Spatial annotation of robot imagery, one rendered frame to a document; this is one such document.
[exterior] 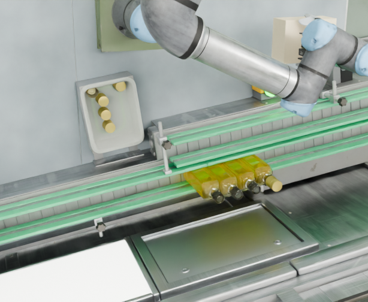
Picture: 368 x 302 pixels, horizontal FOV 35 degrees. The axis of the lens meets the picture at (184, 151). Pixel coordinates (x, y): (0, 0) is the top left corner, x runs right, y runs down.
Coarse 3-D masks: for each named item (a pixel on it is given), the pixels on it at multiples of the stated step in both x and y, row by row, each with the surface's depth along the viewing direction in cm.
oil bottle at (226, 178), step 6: (210, 168) 186; (216, 168) 185; (222, 168) 184; (216, 174) 181; (222, 174) 180; (228, 174) 180; (222, 180) 176; (228, 180) 176; (234, 180) 176; (222, 186) 176; (228, 186) 176; (222, 192) 177
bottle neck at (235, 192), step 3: (231, 186) 175; (234, 186) 174; (228, 189) 175; (231, 189) 174; (234, 189) 173; (237, 189) 172; (228, 192) 176; (231, 192) 173; (234, 192) 172; (237, 192) 171; (240, 192) 172; (231, 195) 174; (234, 195) 171; (237, 195) 174; (240, 195) 173; (237, 198) 172; (240, 198) 172
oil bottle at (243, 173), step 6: (222, 162) 189; (228, 162) 188; (234, 162) 187; (240, 162) 186; (228, 168) 184; (234, 168) 183; (240, 168) 182; (246, 168) 181; (234, 174) 180; (240, 174) 178; (246, 174) 178; (252, 174) 178; (240, 180) 177; (246, 180) 177; (240, 186) 178
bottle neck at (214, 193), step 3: (213, 189) 173; (216, 189) 173; (210, 192) 173; (213, 192) 172; (216, 192) 171; (219, 192) 171; (210, 195) 173; (213, 195) 171; (216, 195) 170; (219, 195) 170; (222, 195) 170; (213, 198) 171; (216, 198) 170; (219, 198) 172; (222, 198) 171; (216, 201) 170; (219, 201) 171; (222, 201) 171
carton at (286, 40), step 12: (276, 24) 167; (288, 24) 162; (300, 24) 163; (276, 36) 167; (288, 36) 163; (300, 36) 164; (276, 48) 168; (288, 48) 164; (300, 48) 165; (288, 60) 165; (300, 60) 166
